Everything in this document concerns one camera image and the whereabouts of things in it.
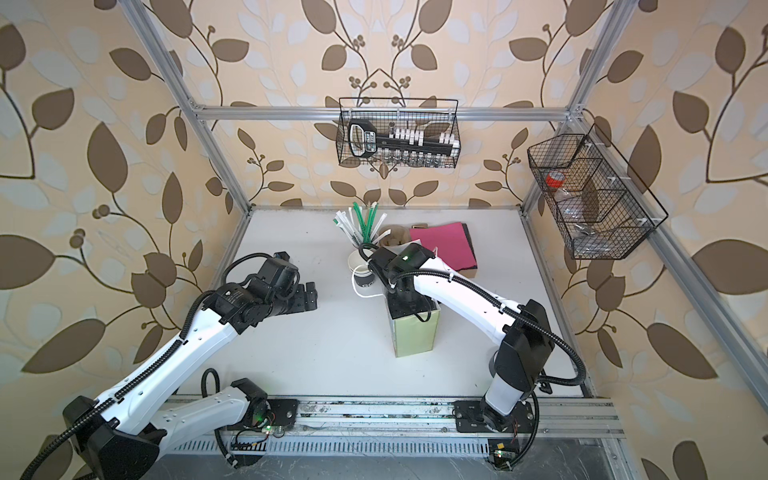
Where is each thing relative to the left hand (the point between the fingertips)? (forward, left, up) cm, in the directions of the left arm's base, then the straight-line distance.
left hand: (305, 295), depth 77 cm
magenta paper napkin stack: (+30, -42, -14) cm, 54 cm away
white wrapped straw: (+25, -7, -1) cm, 26 cm away
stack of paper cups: (+12, -13, -9) cm, 20 cm away
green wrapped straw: (+28, -13, -5) cm, 31 cm away
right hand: (-5, -27, -3) cm, 28 cm away
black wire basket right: (+25, -76, +14) cm, 81 cm away
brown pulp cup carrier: (+33, -24, -14) cm, 43 cm away
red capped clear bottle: (+35, -70, +12) cm, 79 cm away
